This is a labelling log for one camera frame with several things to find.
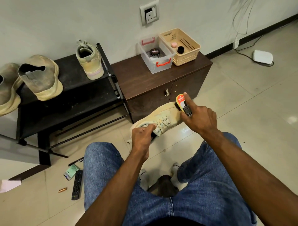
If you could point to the worn tan slip-on shoe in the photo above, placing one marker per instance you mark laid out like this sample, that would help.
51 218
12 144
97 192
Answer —
8 91
44 79

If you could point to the black metal shoe rack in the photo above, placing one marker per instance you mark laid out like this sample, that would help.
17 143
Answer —
81 102

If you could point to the white router box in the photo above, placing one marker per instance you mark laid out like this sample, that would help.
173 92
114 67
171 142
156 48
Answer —
263 57

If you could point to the small brass cylinder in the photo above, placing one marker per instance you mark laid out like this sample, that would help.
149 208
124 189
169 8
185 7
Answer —
62 190

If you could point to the green paper packet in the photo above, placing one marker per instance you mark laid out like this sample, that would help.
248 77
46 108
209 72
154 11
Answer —
71 172

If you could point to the black round polish tin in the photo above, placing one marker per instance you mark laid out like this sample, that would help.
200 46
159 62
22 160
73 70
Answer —
154 52

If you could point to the white wall plug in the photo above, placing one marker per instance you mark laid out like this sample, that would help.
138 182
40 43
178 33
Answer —
236 43

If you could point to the white wall socket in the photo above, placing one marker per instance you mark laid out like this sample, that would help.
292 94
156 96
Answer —
149 13

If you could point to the dark brown wooden cabinet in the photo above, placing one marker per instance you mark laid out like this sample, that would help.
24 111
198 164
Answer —
137 79

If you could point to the black pen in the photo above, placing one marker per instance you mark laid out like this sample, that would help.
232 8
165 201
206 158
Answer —
76 161

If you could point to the black orange shoe brush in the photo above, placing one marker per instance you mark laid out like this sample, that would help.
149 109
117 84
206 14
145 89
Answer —
181 100

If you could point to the black remote control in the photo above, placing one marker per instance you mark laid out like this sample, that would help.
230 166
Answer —
77 185

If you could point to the clear plastic storage box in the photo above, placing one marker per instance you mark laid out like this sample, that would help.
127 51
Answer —
159 65

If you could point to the pale green lace-up shoe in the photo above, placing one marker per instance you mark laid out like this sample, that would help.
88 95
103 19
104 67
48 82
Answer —
160 116
92 65

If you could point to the person's right leg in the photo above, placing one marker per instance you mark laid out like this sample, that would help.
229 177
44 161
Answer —
216 195

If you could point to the white paper sheet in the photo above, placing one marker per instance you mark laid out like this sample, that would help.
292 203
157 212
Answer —
10 186

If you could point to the pink round lid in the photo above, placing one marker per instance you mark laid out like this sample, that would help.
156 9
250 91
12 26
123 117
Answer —
174 44

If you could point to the person's left leg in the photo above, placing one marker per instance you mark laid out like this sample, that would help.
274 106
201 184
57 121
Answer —
102 170

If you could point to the beige plastic basket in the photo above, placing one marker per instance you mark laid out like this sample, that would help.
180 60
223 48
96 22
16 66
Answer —
187 46

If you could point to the small black round cap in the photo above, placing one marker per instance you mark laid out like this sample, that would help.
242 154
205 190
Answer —
180 50

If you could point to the person's right forearm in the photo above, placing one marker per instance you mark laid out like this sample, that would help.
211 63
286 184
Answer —
256 181

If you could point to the person's leg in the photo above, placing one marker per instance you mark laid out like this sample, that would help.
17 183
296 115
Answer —
216 195
102 170

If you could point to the person's left hand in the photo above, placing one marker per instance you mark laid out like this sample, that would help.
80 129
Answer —
141 138

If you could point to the person's right hand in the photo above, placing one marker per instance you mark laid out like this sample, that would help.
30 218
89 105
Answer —
200 118

